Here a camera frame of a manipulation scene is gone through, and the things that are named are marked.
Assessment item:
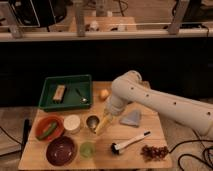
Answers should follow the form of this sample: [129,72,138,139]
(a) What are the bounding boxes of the yellow banana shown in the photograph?
[95,116,112,135]

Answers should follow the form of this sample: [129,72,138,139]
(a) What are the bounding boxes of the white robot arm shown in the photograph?
[105,70,213,139]

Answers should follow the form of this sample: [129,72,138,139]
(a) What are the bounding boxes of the small metal cup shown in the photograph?
[86,115,100,132]

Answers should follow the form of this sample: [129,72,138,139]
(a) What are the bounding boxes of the green plastic cup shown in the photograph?
[80,142,95,158]

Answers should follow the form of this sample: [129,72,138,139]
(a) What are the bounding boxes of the orange round fruit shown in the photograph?
[99,89,109,101]

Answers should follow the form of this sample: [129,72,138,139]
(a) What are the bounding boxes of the grey folded cloth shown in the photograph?
[119,109,141,127]

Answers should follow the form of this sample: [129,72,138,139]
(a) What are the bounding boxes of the metal spoon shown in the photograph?
[75,88,88,103]

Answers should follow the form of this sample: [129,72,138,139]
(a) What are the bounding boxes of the black and white brush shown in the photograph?
[111,131,151,155]

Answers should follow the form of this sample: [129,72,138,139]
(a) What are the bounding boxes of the wooden board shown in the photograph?
[18,82,172,171]

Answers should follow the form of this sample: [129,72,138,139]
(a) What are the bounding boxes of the white round container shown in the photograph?
[63,115,81,134]

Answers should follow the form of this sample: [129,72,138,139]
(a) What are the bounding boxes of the wooden block brush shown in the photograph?
[53,85,66,102]

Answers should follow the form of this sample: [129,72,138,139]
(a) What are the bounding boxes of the green plastic tray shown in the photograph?
[39,74,93,112]

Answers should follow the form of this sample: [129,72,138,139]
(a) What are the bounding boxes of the dark purple bowl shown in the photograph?
[46,136,77,166]

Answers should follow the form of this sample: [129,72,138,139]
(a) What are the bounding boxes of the brown dried grape bunch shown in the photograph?
[141,145,169,161]

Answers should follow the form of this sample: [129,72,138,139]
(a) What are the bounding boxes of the orange bowl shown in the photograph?
[35,115,64,141]

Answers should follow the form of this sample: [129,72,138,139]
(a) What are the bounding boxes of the green cucumber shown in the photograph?
[36,122,57,140]

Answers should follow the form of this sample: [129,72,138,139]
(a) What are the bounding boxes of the black speaker box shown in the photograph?
[8,0,67,27]

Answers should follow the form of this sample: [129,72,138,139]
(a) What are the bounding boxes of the black cable on floor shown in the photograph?
[169,129,213,171]

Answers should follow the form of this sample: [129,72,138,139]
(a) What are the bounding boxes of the white rail beam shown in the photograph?
[0,28,213,42]

